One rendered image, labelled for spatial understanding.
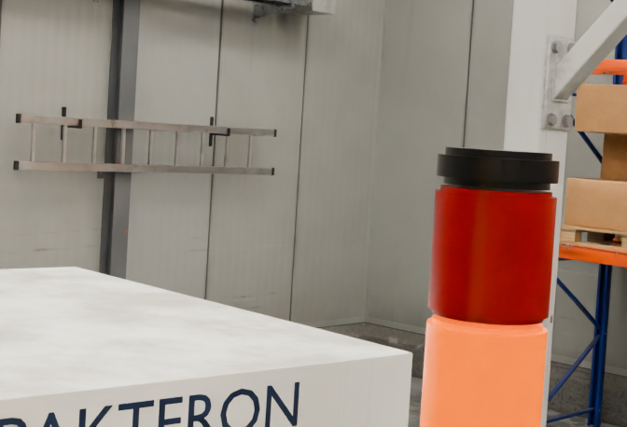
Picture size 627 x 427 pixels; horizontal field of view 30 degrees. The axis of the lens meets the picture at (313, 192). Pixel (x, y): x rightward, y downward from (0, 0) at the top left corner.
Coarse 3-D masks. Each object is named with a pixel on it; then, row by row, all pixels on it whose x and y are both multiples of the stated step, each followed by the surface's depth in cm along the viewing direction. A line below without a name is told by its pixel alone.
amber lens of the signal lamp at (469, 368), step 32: (448, 320) 48; (448, 352) 47; (480, 352) 46; (512, 352) 46; (544, 352) 48; (448, 384) 47; (480, 384) 46; (512, 384) 46; (448, 416) 47; (480, 416) 46; (512, 416) 47
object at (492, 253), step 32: (448, 192) 47; (480, 192) 46; (512, 192) 46; (544, 192) 48; (448, 224) 47; (480, 224) 46; (512, 224) 46; (544, 224) 47; (448, 256) 47; (480, 256) 46; (512, 256) 46; (544, 256) 47; (448, 288) 47; (480, 288) 46; (512, 288) 46; (544, 288) 47; (480, 320) 46; (512, 320) 46
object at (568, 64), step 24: (624, 0) 281; (600, 24) 286; (624, 24) 283; (552, 48) 295; (576, 48) 292; (600, 48) 287; (552, 72) 296; (576, 72) 292; (552, 96) 296; (552, 120) 296
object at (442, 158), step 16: (448, 160) 47; (464, 160) 46; (480, 160) 46; (496, 160) 46; (512, 160) 46; (528, 160) 46; (544, 160) 47; (448, 176) 47; (464, 176) 46; (480, 176) 46; (496, 176) 46; (512, 176) 46; (528, 176) 46; (544, 176) 46
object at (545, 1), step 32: (544, 0) 296; (576, 0) 302; (512, 32) 303; (544, 32) 295; (512, 64) 303; (544, 64) 296; (512, 96) 303; (544, 96) 296; (512, 128) 303; (544, 320) 304; (544, 384) 306; (544, 416) 307
